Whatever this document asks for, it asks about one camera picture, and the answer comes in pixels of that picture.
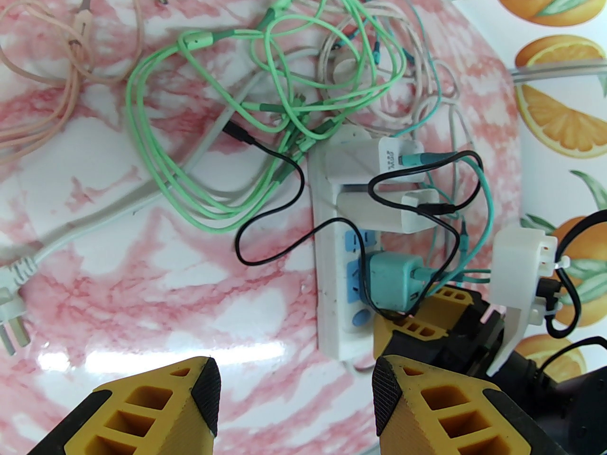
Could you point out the large white charger adapter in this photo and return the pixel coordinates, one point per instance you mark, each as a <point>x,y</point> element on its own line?
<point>355,159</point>

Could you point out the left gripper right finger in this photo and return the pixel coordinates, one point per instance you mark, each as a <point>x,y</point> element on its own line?
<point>412,424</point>

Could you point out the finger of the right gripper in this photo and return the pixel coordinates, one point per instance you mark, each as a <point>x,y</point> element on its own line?
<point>408,332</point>
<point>450,300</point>

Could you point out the small white charger adapter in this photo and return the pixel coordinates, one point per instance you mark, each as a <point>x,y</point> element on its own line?
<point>370,209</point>

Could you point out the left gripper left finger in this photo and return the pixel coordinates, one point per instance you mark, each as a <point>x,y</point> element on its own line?
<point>185,424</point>

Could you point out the white power strip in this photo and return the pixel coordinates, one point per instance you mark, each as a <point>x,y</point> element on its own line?
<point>332,263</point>

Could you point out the teal charger adapter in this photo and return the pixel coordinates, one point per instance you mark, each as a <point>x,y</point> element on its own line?
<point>389,280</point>

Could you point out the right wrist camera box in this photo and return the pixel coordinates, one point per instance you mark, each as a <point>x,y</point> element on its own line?
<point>517,273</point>

